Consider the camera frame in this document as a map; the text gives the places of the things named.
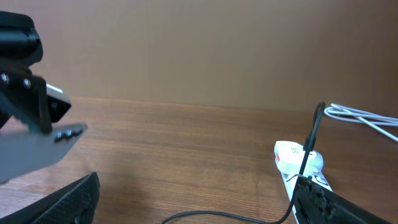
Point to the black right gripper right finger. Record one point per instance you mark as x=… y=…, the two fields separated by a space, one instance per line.
x=315 y=204

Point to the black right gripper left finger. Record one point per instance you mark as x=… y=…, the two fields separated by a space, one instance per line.
x=74 y=203

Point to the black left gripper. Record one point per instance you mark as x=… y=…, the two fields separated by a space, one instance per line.
x=26 y=97

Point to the white charger adapter plug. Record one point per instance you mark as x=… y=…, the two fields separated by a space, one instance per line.
x=289 y=157

